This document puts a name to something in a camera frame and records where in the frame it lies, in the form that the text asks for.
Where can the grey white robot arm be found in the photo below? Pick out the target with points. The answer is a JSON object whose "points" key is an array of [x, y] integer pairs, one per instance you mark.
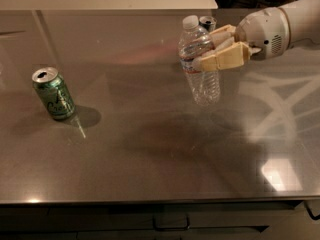
{"points": [[304, 23]]}

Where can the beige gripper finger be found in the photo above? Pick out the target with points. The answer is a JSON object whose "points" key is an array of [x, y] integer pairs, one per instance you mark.
{"points": [[221, 34], [234, 56]]}

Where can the green soda can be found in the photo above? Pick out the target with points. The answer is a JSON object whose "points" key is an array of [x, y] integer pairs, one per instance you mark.
{"points": [[53, 92]]}

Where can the dark drawer handle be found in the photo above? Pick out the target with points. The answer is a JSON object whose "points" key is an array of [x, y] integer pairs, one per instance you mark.
{"points": [[166, 224]]}

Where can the dark handle at right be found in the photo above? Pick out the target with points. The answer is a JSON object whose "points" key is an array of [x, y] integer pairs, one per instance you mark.
{"points": [[310, 213]]}

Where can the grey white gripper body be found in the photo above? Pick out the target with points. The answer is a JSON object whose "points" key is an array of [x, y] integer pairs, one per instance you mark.
{"points": [[262, 30]]}

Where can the clear plastic water bottle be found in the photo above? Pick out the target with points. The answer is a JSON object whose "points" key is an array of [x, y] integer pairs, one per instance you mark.
{"points": [[194, 43]]}

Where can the blue silver energy drink can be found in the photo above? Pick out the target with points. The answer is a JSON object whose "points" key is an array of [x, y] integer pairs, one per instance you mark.
{"points": [[208, 22]]}

